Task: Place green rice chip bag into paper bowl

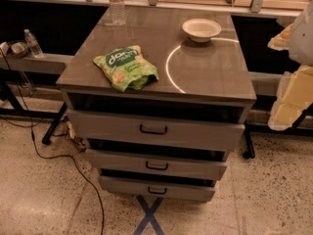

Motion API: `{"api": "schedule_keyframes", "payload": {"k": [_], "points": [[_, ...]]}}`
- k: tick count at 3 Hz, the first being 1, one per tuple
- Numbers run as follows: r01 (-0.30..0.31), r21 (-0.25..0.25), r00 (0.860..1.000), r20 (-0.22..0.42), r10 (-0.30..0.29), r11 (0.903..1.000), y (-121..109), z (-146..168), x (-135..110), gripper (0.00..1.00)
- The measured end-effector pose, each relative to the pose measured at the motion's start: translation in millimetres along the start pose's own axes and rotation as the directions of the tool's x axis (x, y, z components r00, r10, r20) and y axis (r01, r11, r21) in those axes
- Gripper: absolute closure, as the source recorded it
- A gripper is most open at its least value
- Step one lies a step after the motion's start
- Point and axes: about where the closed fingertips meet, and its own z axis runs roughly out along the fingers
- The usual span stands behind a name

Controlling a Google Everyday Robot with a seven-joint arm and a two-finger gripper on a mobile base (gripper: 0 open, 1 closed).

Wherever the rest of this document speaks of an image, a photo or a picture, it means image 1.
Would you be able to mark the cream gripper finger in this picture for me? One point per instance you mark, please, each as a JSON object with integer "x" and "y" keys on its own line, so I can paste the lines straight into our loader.
{"x": 282, "y": 40}
{"x": 294, "y": 95}

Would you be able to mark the green rice chip bag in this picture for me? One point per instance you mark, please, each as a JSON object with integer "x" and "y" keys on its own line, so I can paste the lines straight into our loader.
{"x": 126, "y": 68}

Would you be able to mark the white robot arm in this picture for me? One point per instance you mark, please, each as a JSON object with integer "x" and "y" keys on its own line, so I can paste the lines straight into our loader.
{"x": 301, "y": 39}

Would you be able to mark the white paper bowl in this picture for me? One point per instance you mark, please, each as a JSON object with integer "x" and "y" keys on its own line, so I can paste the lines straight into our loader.
{"x": 201, "y": 30}

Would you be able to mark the small bowl on shelf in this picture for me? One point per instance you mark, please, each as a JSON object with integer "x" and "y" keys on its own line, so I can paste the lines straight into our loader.
{"x": 17, "y": 49}

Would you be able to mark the grey drawer cabinet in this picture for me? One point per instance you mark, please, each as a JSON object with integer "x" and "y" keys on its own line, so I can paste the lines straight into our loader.
{"x": 196, "y": 81}

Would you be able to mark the clear water bottle on cabinet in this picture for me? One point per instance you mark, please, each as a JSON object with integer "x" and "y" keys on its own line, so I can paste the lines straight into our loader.
{"x": 117, "y": 12}

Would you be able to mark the middle grey drawer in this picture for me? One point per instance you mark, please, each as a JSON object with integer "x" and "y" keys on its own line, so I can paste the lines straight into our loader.
{"x": 156, "y": 165}

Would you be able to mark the grey drawer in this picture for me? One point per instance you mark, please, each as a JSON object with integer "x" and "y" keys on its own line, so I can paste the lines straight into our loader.
{"x": 156, "y": 189}
{"x": 156, "y": 165}
{"x": 156, "y": 130}

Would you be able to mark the top grey drawer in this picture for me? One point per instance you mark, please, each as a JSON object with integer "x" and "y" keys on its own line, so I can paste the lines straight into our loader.
{"x": 156, "y": 130}

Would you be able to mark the bottom grey drawer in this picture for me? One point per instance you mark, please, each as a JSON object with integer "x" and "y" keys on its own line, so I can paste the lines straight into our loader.
{"x": 156, "y": 189}

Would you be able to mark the power strip on floor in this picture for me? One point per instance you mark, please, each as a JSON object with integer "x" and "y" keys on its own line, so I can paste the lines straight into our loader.
{"x": 74, "y": 139}

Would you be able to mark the small water bottle on shelf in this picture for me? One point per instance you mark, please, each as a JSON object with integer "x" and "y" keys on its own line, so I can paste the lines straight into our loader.
{"x": 33, "y": 44}

